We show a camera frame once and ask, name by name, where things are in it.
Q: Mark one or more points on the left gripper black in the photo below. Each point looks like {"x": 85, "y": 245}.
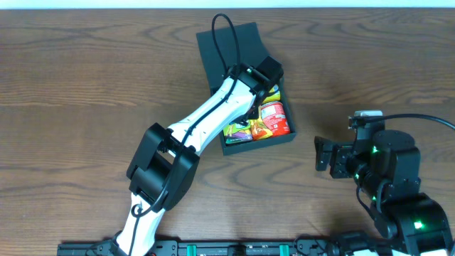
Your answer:
{"x": 251, "y": 110}

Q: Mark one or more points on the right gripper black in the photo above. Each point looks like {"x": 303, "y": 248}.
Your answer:
{"x": 338, "y": 161}

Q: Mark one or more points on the yellow Mentos bottle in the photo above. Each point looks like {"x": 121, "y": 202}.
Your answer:
{"x": 274, "y": 95}

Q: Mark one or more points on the red tin can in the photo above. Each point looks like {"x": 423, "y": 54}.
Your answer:
{"x": 275, "y": 119}

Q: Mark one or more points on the black gift box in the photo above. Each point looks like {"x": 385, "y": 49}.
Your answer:
{"x": 252, "y": 52}

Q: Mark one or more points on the yellow orange candy packet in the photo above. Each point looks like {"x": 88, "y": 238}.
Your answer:
{"x": 259, "y": 130}

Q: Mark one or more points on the yellow Pretz snack box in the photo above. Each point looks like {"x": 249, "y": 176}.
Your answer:
{"x": 237, "y": 133}

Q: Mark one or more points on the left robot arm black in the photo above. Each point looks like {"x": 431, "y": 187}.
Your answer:
{"x": 165, "y": 162}

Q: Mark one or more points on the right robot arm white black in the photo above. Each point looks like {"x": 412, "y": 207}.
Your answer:
{"x": 384, "y": 164}

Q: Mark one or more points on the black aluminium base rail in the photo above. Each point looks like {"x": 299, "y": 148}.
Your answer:
{"x": 234, "y": 247}

